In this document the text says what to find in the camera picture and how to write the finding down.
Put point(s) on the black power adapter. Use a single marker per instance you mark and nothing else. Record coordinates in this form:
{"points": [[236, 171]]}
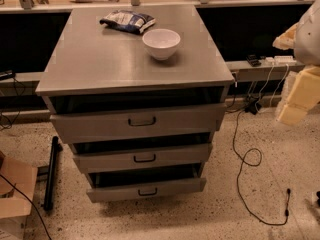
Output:
{"points": [[253, 107]]}

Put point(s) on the blue white snack bag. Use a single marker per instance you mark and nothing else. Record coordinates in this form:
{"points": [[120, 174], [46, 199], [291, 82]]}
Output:
{"points": [[128, 21]]}

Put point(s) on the grey top drawer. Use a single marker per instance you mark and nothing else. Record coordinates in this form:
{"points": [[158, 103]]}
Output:
{"points": [[139, 123]]}

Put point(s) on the grey drawer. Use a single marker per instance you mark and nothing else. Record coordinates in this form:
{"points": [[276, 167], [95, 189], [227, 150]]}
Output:
{"points": [[142, 158], [139, 123], [148, 190]]}

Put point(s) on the grey bottom drawer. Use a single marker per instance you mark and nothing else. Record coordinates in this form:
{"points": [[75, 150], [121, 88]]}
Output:
{"points": [[148, 190]]}

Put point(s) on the black device on ledge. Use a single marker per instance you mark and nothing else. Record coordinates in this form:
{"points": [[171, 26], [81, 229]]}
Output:
{"points": [[253, 60]]}

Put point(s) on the grey drawer cabinet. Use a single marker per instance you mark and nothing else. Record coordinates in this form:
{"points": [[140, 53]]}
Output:
{"points": [[96, 68]]}

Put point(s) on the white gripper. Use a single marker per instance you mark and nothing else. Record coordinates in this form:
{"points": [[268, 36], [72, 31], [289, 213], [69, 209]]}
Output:
{"points": [[309, 41]]}

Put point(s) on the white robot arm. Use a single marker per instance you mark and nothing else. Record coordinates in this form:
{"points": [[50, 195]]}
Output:
{"points": [[304, 39]]}

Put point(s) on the black bar on floor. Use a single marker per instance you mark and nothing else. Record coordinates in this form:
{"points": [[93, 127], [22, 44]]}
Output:
{"points": [[48, 200]]}

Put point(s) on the cardboard box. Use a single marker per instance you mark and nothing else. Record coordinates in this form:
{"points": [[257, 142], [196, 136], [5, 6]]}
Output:
{"points": [[17, 186]]}

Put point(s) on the grey middle drawer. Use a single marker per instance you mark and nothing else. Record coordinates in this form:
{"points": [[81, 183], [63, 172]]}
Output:
{"points": [[142, 158]]}

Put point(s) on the white bowl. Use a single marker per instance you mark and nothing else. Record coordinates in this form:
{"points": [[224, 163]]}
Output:
{"points": [[161, 43]]}

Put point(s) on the white power strip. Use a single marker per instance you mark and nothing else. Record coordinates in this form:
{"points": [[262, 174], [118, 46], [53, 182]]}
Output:
{"points": [[279, 60]]}

